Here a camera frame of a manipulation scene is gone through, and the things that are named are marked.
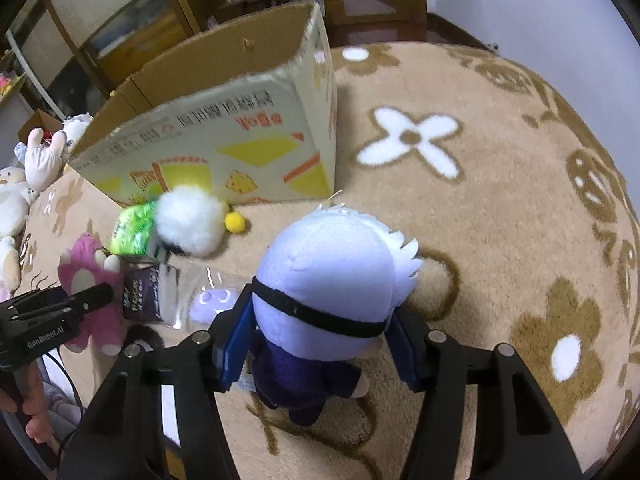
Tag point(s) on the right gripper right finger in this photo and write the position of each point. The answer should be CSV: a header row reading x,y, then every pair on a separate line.
x,y
517,434

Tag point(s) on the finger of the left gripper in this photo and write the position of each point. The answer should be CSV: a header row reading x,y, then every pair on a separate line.
x,y
86,301
35,300

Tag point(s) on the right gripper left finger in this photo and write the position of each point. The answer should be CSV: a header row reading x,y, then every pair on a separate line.
x,y
123,434

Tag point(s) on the white-haired blindfolded plush doll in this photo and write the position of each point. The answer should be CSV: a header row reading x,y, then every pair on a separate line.
x,y
322,296

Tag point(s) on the person's left hand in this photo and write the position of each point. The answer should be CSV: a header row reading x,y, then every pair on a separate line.
x,y
39,427

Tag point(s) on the black white plush ear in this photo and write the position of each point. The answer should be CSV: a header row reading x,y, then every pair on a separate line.
x,y
144,336

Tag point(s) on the green tissue pack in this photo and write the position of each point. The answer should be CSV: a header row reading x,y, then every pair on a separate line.
x,y
133,230

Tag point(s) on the large white plush toy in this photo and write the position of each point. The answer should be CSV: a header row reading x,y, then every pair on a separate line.
x,y
16,197

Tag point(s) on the black packaged face item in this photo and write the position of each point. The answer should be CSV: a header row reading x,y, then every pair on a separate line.
x,y
186,299

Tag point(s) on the white bunny plush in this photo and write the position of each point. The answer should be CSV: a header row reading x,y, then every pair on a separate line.
x,y
42,163

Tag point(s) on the white fluffy pompom toy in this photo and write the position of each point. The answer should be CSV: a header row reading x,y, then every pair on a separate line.
x,y
190,221

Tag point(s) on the open cardboard box on floor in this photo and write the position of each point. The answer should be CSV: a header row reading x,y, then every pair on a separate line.
x,y
39,119

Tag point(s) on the beige floral blanket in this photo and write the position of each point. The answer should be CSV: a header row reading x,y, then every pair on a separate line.
x,y
524,223

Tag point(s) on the wooden wardrobe cabinet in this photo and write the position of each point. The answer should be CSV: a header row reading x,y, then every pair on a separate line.
x,y
78,51

